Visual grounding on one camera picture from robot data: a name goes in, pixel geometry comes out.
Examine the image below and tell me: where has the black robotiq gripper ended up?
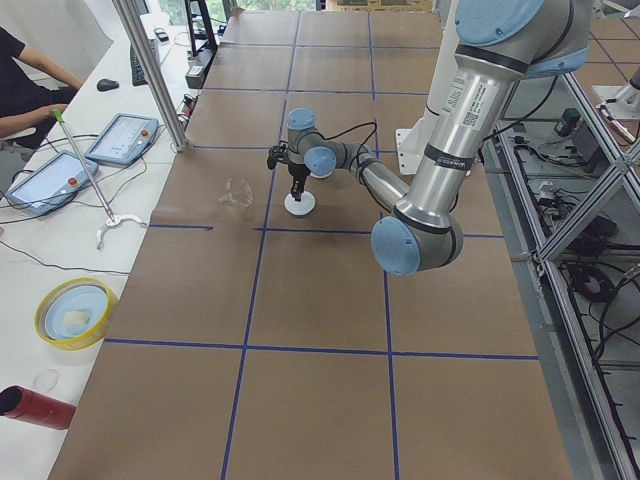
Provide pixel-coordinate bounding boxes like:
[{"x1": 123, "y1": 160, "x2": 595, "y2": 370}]
[{"x1": 288, "y1": 163, "x2": 310, "y2": 201}]

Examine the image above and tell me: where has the teach pendant tablet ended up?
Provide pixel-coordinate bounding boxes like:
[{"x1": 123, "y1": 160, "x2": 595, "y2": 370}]
[
  {"x1": 85, "y1": 113, "x2": 159, "y2": 167},
  {"x1": 5, "y1": 151, "x2": 89, "y2": 216}
]

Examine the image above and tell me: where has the light blue plate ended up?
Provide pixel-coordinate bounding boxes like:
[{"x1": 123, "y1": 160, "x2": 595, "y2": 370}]
[{"x1": 44, "y1": 285, "x2": 109, "y2": 340}]

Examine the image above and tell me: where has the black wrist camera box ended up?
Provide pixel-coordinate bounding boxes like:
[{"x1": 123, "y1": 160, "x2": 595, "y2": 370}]
[{"x1": 266, "y1": 141, "x2": 289, "y2": 170}]

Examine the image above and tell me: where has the near teach pendant tablet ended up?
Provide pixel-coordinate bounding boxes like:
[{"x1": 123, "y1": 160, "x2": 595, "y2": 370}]
[{"x1": 5, "y1": 151, "x2": 89, "y2": 216}]

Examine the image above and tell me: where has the seated person black shirt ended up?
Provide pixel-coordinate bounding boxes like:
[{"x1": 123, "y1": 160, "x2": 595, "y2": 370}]
[{"x1": 1, "y1": 28, "x2": 84, "y2": 149}]

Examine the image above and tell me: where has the yellow tape roll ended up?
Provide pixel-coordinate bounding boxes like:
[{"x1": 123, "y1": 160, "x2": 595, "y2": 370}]
[{"x1": 34, "y1": 277, "x2": 118, "y2": 351}]

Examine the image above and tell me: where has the white round cup lid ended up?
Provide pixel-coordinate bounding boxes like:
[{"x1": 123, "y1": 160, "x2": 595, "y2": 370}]
[{"x1": 284, "y1": 191, "x2": 316, "y2": 217}]

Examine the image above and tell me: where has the aluminium side frame rail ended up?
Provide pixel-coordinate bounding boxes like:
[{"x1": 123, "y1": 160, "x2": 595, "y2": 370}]
[{"x1": 483, "y1": 75, "x2": 639, "y2": 479}]

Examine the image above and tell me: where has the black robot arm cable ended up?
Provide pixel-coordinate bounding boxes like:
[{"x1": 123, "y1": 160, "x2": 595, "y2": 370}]
[{"x1": 319, "y1": 120, "x2": 381, "y2": 186}]

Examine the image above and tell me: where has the metal reacher grabber tool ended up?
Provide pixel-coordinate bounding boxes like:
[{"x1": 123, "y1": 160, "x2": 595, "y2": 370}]
[{"x1": 52, "y1": 108, "x2": 148, "y2": 250}]

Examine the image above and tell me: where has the aluminium frame post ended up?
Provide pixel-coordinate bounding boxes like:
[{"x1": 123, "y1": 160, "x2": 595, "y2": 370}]
[{"x1": 112, "y1": 0, "x2": 188, "y2": 152}]

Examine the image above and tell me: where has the white food piece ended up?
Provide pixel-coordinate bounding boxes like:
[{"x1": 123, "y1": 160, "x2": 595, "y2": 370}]
[{"x1": 62, "y1": 310, "x2": 89, "y2": 328}]

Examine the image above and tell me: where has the far teach pendant tablet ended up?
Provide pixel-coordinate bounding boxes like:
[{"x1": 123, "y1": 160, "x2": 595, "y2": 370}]
[{"x1": 85, "y1": 113, "x2": 159, "y2": 167}]

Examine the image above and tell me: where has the black keyboard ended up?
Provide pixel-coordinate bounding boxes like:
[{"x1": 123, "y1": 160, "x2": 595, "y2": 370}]
[{"x1": 129, "y1": 46, "x2": 147, "y2": 86}]

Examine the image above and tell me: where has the black computer mouse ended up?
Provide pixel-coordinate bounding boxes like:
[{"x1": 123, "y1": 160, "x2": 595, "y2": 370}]
[{"x1": 96, "y1": 78, "x2": 120, "y2": 92}]

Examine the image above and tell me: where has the red cylinder tube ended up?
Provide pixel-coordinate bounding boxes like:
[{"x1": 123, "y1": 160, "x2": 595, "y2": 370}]
[{"x1": 1, "y1": 385, "x2": 76, "y2": 430}]

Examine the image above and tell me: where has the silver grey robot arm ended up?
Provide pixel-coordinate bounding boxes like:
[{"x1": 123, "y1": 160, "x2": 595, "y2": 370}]
[{"x1": 267, "y1": 1, "x2": 593, "y2": 276}]

